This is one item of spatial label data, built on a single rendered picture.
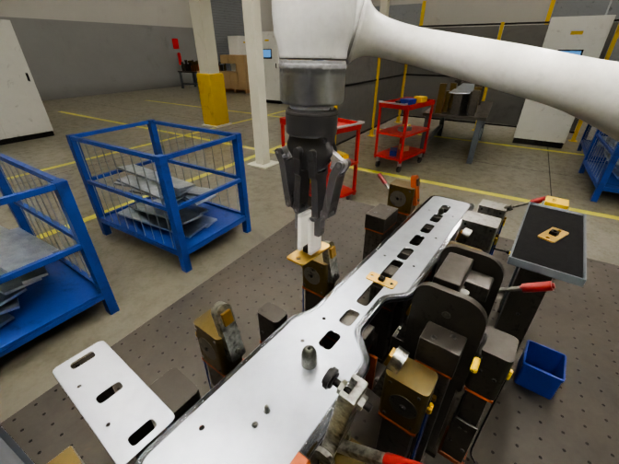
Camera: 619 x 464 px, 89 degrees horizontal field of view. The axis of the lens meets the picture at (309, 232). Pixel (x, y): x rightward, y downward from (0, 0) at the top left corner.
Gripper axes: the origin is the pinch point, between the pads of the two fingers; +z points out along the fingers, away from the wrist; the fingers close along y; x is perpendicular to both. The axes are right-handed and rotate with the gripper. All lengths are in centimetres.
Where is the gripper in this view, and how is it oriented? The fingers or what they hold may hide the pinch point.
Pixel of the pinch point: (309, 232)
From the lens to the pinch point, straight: 54.5
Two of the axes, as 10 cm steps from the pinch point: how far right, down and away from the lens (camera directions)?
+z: -0.2, 8.8, 4.8
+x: -6.1, 3.7, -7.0
